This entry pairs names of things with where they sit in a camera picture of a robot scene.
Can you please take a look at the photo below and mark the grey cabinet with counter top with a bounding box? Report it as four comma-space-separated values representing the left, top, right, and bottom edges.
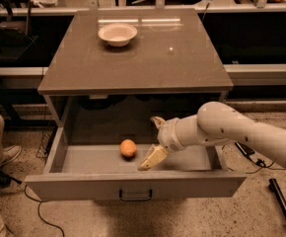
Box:
38, 8, 233, 122

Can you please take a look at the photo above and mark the black drawer handle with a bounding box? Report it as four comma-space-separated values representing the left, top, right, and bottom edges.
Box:
118, 190, 153, 201

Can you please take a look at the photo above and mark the black power adapter on floor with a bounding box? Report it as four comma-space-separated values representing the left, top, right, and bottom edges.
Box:
235, 142, 254, 156

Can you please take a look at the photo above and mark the black cable right floor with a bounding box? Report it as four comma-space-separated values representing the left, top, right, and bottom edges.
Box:
226, 107, 286, 175

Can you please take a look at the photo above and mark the grey sneaker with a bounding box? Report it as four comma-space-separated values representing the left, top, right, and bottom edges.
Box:
2, 145, 22, 165

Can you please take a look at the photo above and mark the black cable floor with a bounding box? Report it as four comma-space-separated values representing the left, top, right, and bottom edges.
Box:
226, 107, 286, 175
9, 178, 66, 237

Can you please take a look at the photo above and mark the open grey top drawer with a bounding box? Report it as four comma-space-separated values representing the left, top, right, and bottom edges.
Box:
24, 94, 248, 201

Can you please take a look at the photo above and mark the orange fruit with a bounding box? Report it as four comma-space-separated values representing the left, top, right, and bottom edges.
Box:
119, 139, 137, 158

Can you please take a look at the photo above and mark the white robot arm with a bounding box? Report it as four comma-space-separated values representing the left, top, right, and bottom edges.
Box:
140, 102, 286, 170

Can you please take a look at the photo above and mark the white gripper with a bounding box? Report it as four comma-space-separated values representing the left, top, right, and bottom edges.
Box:
138, 117, 184, 171

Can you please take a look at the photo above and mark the black cable left floor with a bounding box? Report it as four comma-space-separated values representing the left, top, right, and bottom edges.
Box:
9, 178, 66, 237

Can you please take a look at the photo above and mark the black chair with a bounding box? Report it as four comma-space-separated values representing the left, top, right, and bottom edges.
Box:
0, 0, 35, 62

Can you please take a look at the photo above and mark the white bowl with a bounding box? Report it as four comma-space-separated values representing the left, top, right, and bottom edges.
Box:
98, 23, 137, 47

